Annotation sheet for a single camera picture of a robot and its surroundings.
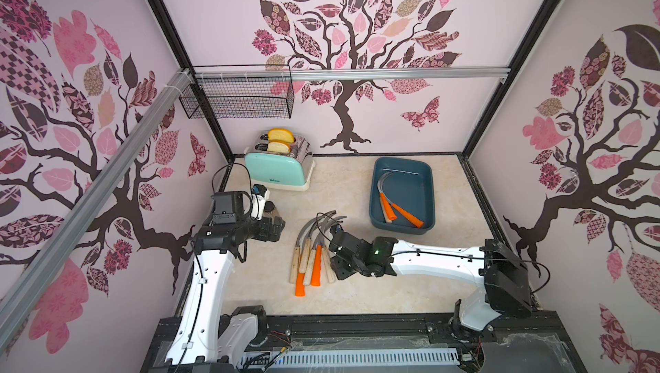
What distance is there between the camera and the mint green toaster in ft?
3.26

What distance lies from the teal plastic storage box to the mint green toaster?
31 cm

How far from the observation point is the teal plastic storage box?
0.98 metres
